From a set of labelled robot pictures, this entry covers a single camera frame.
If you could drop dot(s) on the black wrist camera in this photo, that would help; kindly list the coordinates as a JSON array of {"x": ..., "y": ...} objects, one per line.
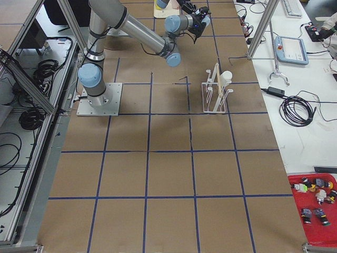
[{"x": 203, "y": 15}]

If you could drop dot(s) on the beige plastic tray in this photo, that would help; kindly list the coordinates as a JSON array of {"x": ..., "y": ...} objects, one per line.
[{"x": 173, "y": 8}]

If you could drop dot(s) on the black power adapter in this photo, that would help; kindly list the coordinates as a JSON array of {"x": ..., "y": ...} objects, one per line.
[{"x": 276, "y": 92}]

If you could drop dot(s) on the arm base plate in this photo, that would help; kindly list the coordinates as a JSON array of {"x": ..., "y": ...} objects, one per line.
[{"x": 104, "y": 105}]

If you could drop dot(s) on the aluminium frame post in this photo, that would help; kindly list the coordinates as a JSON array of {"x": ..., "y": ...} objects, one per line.
[{"x": 264, "y": 22}]

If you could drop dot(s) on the red parts tray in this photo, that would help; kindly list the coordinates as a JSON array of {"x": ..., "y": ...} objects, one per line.
[{"x": 315, "y": 198}]

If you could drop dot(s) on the white wire cup rack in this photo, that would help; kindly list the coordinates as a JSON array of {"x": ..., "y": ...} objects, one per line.
[{"x": 214, "y": 94}]

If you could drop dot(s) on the blue teach pendant tablet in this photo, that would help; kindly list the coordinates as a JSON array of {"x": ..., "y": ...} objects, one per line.
[{"x": 291, "y": 50}]

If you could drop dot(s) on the white plastic cup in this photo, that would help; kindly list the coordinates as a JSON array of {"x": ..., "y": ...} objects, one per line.
[{"x": 226, "y": 78}]

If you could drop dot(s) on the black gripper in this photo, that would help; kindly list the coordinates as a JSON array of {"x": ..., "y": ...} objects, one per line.
[{"x": 196, "y": 22}]

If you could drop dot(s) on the white keyboard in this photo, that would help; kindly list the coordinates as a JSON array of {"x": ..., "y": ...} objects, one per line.
[{"x": 292, "y": 8}]

